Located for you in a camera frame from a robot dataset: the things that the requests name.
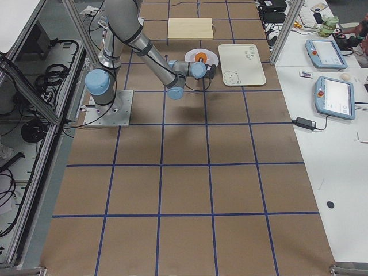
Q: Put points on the black power adapter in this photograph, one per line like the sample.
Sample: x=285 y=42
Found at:
x=304 y=123

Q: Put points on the orange fruit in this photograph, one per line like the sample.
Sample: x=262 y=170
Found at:
x=200 y=57

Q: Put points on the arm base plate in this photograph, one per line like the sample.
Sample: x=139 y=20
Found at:
x=118 y=115

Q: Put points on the cream bear tray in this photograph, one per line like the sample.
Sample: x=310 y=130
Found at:
x=241 y=65

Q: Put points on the far blue teach pendant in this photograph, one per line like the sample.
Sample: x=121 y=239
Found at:
x=325 y=54

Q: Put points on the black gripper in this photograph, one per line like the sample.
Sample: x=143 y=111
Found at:
x=204 y=65

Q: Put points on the bamboo cutting board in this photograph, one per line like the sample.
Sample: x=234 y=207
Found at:
x=190 y=29

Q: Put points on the aluminium frame post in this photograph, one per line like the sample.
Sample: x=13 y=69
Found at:
x=291 y=16

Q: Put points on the white round plate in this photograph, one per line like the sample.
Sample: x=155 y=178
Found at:
x=212 y=57

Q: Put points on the blue teach pendant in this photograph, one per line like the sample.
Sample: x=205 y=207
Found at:
x=325 y=54
x=335 y=98

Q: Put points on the near blue teach pendant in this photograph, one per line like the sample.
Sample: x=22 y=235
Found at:
x=335 y=98

